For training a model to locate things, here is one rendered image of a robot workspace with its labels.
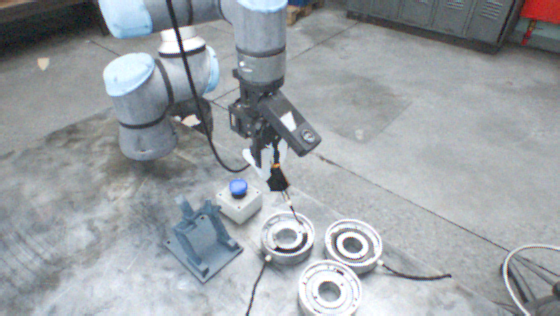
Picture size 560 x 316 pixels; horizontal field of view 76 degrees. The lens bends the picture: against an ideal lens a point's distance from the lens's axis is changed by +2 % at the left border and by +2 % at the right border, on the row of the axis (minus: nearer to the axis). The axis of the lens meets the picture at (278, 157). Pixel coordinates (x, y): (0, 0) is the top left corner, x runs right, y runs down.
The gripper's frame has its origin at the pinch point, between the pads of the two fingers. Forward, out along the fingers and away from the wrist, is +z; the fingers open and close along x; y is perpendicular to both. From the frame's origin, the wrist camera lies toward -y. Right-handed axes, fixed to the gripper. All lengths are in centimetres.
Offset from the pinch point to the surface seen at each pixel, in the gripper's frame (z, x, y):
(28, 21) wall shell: 80, -59, 390
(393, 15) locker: 78, -314, 129
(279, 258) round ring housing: 10.3, 8.0, -9.0
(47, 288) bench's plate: 13.1, 39.1, 18.8
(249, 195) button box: 8.7, 1.8, 5.4
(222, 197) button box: 8.7, 6.0, 9.2
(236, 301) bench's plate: 13.1, 18.0, -8.0
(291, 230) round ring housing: 10.9, 1.4, -6.2
